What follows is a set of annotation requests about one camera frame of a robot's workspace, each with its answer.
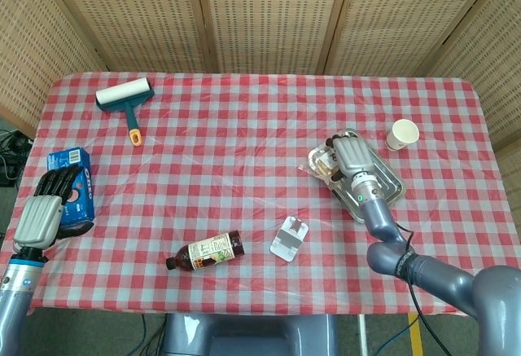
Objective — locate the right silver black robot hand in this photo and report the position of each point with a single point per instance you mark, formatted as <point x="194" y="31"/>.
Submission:
<point x="354" y="156"/>

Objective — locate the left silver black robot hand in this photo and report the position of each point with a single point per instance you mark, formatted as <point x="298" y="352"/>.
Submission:
<point x="38" y="219"/>

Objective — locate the bread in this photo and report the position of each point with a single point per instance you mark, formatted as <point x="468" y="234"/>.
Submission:
<point x="321" y="166"/>

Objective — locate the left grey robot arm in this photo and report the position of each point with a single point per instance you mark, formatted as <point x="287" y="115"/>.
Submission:
<point x="14" y="299"/>

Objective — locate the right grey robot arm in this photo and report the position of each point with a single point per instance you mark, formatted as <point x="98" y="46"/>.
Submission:
<point x="435" y="274"/>

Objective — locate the stainless steel tray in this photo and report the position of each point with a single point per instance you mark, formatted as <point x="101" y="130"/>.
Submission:
<point x="386" y="185"/>

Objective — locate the blue Oreo cookie box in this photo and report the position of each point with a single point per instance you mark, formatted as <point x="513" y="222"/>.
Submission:
<point x="83" y="201"/>

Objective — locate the white paper cup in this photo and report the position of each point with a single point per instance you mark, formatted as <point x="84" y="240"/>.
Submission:
<point x="401" y="136"/>

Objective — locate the white folding phone stand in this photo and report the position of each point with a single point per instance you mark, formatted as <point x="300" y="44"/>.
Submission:
<point x="290" y="240"/>

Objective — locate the red white checkered tablecloth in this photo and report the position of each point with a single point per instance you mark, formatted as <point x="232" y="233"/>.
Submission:
<point x="244" y="160"/>

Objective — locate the woven bamboo folding screen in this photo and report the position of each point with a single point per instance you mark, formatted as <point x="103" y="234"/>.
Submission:
<point x="268" y="14"/>

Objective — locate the brown tea bottle with label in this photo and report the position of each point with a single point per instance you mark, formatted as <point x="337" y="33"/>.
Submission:
<point x="211" y="250"/>

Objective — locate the grey robot torso base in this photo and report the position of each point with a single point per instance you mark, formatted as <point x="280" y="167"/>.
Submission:
<point x="248" y="333"/>

